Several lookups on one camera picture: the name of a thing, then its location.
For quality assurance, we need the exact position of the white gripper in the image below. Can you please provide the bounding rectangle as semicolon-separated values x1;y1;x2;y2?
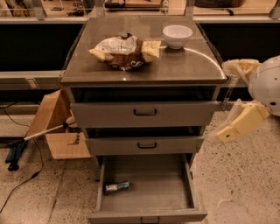
216;56;280;143

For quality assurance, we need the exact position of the red bull can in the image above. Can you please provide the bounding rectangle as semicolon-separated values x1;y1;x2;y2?
105;182;130;194

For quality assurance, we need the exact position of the grey middle drawer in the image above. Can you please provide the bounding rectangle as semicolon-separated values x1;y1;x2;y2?
85;136;203;156

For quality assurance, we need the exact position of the grey drawer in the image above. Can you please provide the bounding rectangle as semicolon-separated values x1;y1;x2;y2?
85;136;203;156
87;154;207;224
71;101;218;128

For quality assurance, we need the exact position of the grey drawer cabinet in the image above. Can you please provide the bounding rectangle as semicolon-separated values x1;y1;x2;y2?
59;15;228;165

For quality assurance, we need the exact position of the grey bottom drawer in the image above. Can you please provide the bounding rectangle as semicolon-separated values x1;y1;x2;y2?
87;154;207;224

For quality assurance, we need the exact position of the grey top drawer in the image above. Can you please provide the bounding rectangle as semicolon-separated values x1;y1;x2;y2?
71;101;218;128

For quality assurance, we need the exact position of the white bowl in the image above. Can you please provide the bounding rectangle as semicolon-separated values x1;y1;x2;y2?
163;25;193;49

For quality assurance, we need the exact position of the crumpled chip bag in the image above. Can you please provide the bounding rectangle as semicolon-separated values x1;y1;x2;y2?
89;33;161;71

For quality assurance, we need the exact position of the cardboard box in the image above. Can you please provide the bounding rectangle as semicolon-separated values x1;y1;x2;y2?
26;90;90;159

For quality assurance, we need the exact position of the reacher grabber tool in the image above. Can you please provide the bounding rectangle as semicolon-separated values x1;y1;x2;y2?
5;116;75;172

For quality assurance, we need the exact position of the black floor cable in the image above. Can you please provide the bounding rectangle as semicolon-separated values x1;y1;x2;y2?
0;101;45;214

